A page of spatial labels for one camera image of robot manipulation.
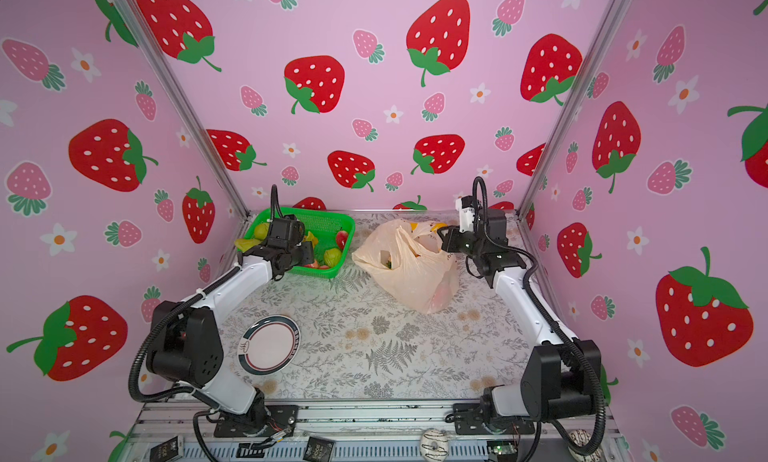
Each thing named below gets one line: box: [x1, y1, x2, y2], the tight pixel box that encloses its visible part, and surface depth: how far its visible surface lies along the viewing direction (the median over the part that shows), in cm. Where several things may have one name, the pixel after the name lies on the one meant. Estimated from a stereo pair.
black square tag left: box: [150, 435, 178, 462], surface depth 70 cm
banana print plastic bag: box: [352, 220, 459, 314], surface depth 84 cm
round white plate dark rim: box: [237, 315, 301, 376], surface depth 90 cm
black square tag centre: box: [303, 436, 335, 462], surface depth 70 cm
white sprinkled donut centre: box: [420, 428, 449, 462], surface depth 70 cm
